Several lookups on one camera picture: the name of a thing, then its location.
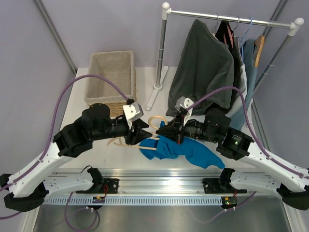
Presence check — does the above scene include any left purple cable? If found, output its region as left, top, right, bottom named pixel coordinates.
left=0, top=74, right=133, bottom=220

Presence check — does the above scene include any slotted cable duct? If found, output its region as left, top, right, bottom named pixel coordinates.
left=44, top=195, right=223, bottom=206

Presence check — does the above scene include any dark grey t shirt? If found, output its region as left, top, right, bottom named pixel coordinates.
left=166, top=19, right=240, bottom=116

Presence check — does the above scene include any steel blue t shirt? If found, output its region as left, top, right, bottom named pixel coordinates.
left=230, top=39, right=257, bottom=130

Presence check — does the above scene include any light wooden hanger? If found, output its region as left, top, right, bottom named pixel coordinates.
left=106, top=116, right=168, bottom=150

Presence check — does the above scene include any brown wooden hanger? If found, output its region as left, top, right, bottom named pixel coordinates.
left=253, top=35, right=265, bottom=67

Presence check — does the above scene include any bright blue t shirt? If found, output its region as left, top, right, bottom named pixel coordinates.
left=140, top=136, right=225, bottom=169

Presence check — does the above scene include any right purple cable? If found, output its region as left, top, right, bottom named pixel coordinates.
left=190, top=87, right=309, bottom=179

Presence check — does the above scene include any blue wire hanger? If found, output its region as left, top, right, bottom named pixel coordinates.
left=239, top=17, right=253, bottom=64

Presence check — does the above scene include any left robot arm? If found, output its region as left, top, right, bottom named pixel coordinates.
left=0, top=102, right=152, bottom=212

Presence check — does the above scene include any black t shirt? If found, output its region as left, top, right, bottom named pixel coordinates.
left=211, top=21, right=241, bottom=114

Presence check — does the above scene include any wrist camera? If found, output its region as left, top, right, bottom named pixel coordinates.
left=175, top=96, right=194, bottom=126
left=123, top=102, right=144, bottom=122

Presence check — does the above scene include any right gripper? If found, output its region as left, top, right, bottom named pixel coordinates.
left=156, top=111, right=220, bottom=145

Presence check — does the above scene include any pink hanger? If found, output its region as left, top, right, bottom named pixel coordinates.
left=223, top=21, right=234, bottom=48

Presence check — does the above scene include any white plastic hanger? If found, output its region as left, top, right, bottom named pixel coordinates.
left=212, top=14, right=219, bottom=37

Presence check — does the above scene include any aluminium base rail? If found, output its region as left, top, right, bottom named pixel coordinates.
left=31, top=168, right=268, bottom=196

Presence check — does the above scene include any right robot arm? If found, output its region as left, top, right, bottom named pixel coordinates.
left=156, top=109, right=309, bottom=211

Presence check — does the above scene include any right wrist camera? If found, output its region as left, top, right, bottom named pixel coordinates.
left=175, top=96, right=194, bottom=126

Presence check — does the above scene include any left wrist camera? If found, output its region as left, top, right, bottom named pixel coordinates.
left=123, top=102, right=144, bottom=122

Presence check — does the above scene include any wicker laundry basket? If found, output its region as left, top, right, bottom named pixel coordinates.
left=84, top=50, right=137, bottom=118

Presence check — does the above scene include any purple cable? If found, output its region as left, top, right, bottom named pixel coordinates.
left=190, top=87, right=309, bottom=179
left=0, top=74, right=133, bottom=220

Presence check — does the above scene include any metal clothes rack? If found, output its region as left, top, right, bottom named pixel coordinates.
left=145, top=0, right=304, bottom=111

